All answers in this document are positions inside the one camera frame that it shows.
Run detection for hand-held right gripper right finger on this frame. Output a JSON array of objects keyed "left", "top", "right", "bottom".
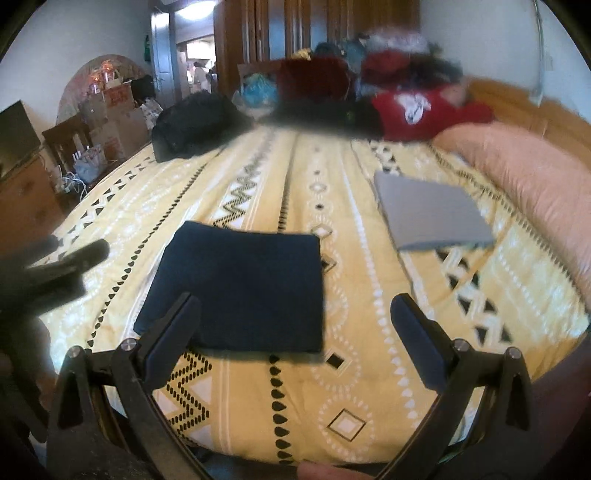
[{"left": 379, "top": 293, "right": 541, "bottom": 480}]

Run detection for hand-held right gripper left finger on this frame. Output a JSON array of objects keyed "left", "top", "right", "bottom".
[{"left": 46, "top": 292, "right": 208, "bottom": 480}]

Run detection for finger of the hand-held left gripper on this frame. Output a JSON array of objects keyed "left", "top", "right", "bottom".
[
  {"left": 0, "top": 234, "right": 61, "bottom": 267},
  {"left": 18, "top": 239, "right": 110, "bottom": 282}
]

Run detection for navy pants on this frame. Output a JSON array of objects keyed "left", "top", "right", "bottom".
[{"left": 133, "top": 220, "right": 326, "bottom": 355}]

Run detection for grey folded pants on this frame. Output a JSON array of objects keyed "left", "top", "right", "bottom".
[{"left": 373, "top": 170, "right": 496, "bottom": 252}]

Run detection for wooden dresser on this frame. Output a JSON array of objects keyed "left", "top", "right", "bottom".
[{"left": 0, "top": 152, "right": 65, "bottom": 250}]

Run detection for yellow patterned blanket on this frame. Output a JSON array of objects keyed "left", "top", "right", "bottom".
[{"left": 39, "top": 124, "right": 589, "bottom": 467}]

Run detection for white gift bag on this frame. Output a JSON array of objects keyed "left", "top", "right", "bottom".
[{"left": 74, "top": 145, "right": 107, "bottom": 183}]

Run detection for wooden chair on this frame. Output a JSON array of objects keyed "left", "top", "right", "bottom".
[{"left": 41, "top": 113, "right": 100, "bottom": 185}]

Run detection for black television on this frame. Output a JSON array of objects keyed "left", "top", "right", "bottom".
[{"left": 0, "top": 100, "right": 41, "bottom": 178}]

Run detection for stack of cardboard boxes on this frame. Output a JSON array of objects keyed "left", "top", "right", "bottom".
[{"left": 78, "top": 85, "right": 151, "bottom": 160}]

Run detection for black bag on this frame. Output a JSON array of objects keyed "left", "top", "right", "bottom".
[{"left": 151, "top": 91, "right": 254, "bottom": 163}]

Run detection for pink pillow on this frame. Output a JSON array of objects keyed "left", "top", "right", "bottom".
[{"left": 431, "top": 122, "right": 591, "bottom": 319}]

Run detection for grey door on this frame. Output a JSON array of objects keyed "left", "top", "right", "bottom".
[{"left": 150, "top": 7, "right": 178, "bottom": 109}]

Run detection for red sweatshirt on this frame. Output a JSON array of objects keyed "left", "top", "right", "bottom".
[{"left": 372, "top": 88, "right": 495, "bottom": 142}]

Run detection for blue plastic bag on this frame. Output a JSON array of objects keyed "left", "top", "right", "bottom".
[{"left": 241, "top": 74, "right": 280, "bottom": 108}]

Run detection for wooden headboard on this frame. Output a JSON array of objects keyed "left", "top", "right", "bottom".
[{"left": 466, "top": 78, "right": 591, "bottom": 158}]

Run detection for ceiling lamp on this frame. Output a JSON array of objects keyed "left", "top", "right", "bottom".
[{"left": 178, "top": 0, "right": 216, "bottom": 20}]

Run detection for pile of clothes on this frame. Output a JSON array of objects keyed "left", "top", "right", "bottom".
[{"left": 277, "top": 28, "right": 465, "bottom": 134}]

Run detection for wooden wardrobe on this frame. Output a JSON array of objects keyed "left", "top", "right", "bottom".
[{"left": 215, "top": 0, "right": 421, "bottom": 99}]

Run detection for white curved pole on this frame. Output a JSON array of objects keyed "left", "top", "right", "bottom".
[{"left": 531, "top": 0, "right": 551, "bottom": 103}]

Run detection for pink arched wall decoration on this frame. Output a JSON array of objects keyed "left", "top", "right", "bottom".
[{"left": 55, "top": 54, "right": 148, "bottom": 125}]

